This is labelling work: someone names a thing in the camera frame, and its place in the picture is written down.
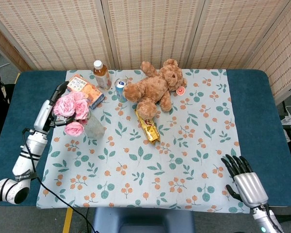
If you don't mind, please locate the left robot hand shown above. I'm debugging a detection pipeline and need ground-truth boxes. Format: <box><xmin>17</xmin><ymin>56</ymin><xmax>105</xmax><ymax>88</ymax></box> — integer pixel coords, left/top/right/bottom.
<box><xmin>33</xmin><ymin>81</ymin><xmax>76</xmax><ymax>133</ymax></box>

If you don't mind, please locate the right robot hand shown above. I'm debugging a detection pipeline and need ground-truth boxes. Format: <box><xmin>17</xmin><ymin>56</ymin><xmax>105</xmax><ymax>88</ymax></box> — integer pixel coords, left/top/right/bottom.
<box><xmin>220</xmin><ymin>154</ymin><xmax>269</xmax><ymax>208</ymax></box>

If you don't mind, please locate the pink rose bouquet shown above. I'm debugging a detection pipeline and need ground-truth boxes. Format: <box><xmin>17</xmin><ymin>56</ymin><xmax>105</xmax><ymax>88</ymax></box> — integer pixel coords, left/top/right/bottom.
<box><xmin>53</xmin><ymin>91</ymin><xmax>90</xmax><ymax>137</ymax></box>

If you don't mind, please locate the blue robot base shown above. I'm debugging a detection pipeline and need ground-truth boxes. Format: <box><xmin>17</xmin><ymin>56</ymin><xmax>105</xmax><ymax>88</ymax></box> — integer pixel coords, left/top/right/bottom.
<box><xmin>91</xmin><ymin>207</ymin><xmax>196</xmax><ymax>233</ymax></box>

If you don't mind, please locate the clear glass vase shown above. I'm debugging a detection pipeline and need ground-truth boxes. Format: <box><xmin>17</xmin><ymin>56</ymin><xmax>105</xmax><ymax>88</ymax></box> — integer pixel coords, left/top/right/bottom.
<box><xmin>83</xmin><ymin>110</ymin><xmax>106</xmax><ymax>140</ymax></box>

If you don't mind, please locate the orange biscuit box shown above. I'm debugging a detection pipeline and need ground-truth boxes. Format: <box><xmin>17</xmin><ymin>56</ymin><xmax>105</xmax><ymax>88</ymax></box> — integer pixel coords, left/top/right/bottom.
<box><xmin>66</xmin><ymin>74</ymin><xmax>105</xmax><ymax>110</ymax></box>

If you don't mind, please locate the tea bottle white cap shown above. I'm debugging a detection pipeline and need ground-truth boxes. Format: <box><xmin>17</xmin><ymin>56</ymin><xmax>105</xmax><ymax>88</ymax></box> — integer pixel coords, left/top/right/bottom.
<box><xmin>93</xmin><ymin>60</ymin><xmax>112</xmax><ymax>91</ymax></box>

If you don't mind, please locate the blue drink can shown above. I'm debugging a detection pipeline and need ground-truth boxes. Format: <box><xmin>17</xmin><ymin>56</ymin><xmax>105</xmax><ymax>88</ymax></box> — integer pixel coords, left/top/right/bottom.
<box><xmin>114</xmin><ymin>78</ymin><xmax>129</xmax><ymax>103</ymax></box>

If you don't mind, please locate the gold snack packet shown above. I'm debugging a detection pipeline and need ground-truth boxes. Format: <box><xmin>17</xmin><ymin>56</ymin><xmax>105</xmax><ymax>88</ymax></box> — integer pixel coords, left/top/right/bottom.
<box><xmin>134</xmin><ymin>108</ymin><xmax>161</xmax><ymax>145</ymax></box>

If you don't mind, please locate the floral tablecloth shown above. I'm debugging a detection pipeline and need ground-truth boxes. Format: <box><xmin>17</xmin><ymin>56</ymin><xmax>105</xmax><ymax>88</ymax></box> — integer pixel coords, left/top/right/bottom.
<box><xmin>36</xmin><ymin>68</ymin><xmax>251</xmax><ymax>214</ymax></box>

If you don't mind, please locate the brown teddy bear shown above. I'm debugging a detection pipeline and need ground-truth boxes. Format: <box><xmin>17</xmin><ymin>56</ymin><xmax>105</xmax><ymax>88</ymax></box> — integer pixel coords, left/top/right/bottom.
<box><xmin>123</xmin><ymin>58</ymin><xmax>188</xmax><ymax>120</ymax></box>

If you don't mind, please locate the woven folding screen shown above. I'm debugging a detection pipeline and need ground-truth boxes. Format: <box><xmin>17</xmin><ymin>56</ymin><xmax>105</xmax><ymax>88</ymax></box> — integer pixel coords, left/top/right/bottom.
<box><xmin>0</xmin><ymin>0</ymin><xmax>291</xmax><ymax>105</ymax></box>

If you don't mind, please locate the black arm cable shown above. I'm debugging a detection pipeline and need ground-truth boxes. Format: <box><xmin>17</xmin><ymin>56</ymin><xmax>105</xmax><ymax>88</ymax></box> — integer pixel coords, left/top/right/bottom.
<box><xmin>22</xmin><ymin>128</ymin><xmax>97</xmax><ymax>233</ymax></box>

